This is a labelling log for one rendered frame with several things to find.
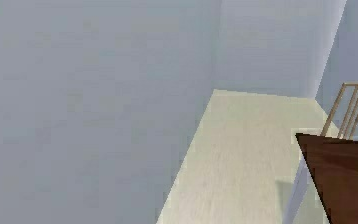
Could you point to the dark brown wooden table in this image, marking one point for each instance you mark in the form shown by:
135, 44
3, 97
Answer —
345, 176

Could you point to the light wooden slat chair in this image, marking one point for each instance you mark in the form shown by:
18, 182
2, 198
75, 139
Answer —
350, 106

